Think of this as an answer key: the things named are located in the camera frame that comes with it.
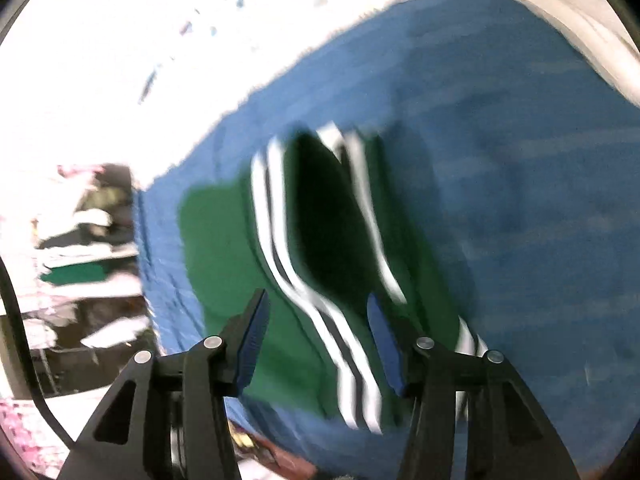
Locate blue striped bed sheet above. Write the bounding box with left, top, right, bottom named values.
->
left=132, top=0, right=640, bottom=480

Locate cream garment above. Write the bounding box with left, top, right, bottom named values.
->
left=465, top=0, right=640, bottom=101

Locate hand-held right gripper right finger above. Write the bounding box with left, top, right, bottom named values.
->
left=366, top=292, right=581, bottom=480

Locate black cable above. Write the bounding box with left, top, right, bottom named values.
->
left=0, top=255, right=77, bottom=453

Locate green varsity jacket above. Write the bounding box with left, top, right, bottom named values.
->
left=179, top=122, right=493, bottom=433

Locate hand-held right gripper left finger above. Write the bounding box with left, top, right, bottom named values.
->
left=57, top=287, right=271, bottom=480

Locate row of hanging clothes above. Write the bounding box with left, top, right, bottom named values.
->
left=35, top=162, right=151, bottom=361

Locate pink cloth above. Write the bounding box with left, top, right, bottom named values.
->
left=0, top=395, right=67, bottom=477

